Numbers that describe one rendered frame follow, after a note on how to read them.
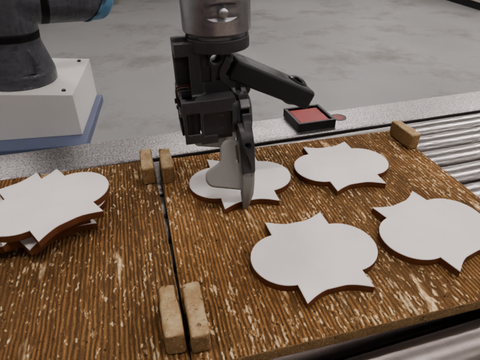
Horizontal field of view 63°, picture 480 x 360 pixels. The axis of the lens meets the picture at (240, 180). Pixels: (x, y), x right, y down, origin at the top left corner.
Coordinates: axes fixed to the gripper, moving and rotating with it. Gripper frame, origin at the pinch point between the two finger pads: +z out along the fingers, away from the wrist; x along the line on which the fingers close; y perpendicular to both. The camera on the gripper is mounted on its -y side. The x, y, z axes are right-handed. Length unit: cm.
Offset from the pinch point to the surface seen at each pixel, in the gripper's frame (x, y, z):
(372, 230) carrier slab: 13.4, -13.0, 1.0
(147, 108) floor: -249, 13, 94
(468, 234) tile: 17.7, -22.6, 0.3
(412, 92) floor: -227, -205, 99
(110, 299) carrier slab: 16.3, 17.4, 0.2
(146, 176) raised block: -2.9, 12.6, -1.0
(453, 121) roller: -13.1, -46.0, 3.6
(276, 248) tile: 14.4, -0.5, -0.3
